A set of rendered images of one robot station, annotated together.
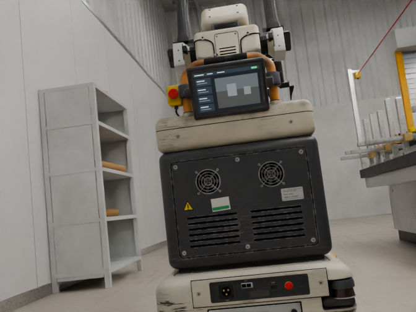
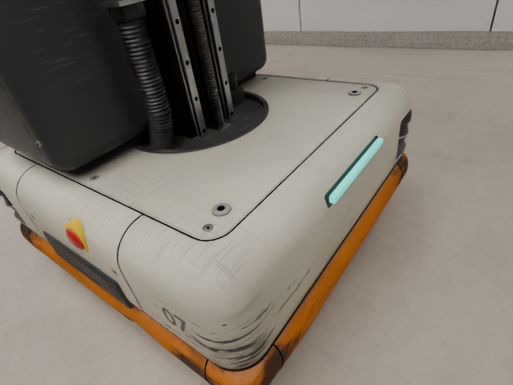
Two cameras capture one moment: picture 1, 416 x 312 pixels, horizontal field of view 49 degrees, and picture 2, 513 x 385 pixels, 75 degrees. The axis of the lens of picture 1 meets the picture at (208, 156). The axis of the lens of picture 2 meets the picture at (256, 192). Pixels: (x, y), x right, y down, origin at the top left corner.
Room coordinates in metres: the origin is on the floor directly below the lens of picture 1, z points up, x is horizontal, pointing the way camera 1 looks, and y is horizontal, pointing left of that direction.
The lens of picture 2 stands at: (2.19, -0.59, 0.53)
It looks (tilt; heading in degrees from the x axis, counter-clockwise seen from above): 36 degrees down; 126
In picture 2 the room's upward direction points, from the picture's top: 9 degrees counter-clockwise
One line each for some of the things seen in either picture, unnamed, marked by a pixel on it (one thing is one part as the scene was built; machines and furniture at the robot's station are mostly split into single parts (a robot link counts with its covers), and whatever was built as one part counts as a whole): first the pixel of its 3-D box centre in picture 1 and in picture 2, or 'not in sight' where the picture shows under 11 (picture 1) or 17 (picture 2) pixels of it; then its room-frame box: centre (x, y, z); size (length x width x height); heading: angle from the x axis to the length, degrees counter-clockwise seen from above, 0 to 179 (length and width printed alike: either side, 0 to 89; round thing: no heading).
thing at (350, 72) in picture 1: (360, 118); not in sight; (4.38, -1.53, 1.20); 0.12 x 0.09 x 1.00; 84
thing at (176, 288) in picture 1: (255, 291); (210, 169); (1.74, -0.12, 0.16); 0.67 x 0.64 x 0.25; 174
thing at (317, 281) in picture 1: (259, 288); not in sight; (1.42, -0.11, 0.23); 0.41 x 0.02 x 0.08; 84
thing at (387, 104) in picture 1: (392, 129); not in sight; (3.33, -1.38, 0.92); 0.04 x 0.04 x 0.48; 84
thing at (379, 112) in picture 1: (384, 139); not in sight; (3.58, -1.40, 0.88); 0.04 x 0.04 x 0.48; 84
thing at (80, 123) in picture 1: (95, 187); not in sight; (3.85, 0.98, 0.78); 0.90 x 0.45 x 1.55; 174
